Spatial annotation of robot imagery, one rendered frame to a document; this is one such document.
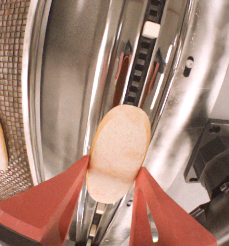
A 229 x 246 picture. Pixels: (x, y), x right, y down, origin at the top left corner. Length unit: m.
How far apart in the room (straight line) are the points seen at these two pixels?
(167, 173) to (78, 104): 0.15
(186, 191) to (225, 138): 0.15
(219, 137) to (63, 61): 0.23
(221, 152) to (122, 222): 0.23
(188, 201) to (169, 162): 0.19
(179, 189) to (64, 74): 0.28
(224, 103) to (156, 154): 0.12
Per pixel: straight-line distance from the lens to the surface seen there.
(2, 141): 0.21
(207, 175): 0.23
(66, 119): 0.24
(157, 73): 0.17
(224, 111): 0.25
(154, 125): 0.17
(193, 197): 0.37
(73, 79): 0.21
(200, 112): 0.18
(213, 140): 0.24
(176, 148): 0.20
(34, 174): 0.23
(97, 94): 0.16
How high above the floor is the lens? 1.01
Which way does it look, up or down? 62 degrees down
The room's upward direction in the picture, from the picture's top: 167 degrees counter-clockwise
